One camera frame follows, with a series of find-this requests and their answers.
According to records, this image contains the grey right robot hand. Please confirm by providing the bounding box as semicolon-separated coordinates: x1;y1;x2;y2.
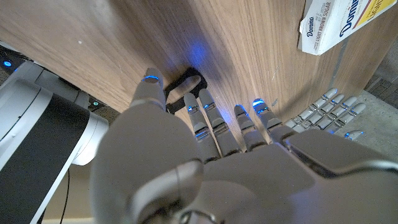
284;88;368;141

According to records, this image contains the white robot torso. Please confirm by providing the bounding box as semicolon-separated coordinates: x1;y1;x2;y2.
0;60;109;224

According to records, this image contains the yellow white brown sugar box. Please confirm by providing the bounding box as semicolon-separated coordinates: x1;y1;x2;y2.
297;0;398;56

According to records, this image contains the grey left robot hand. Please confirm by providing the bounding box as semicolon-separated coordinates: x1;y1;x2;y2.
90;67;398;224

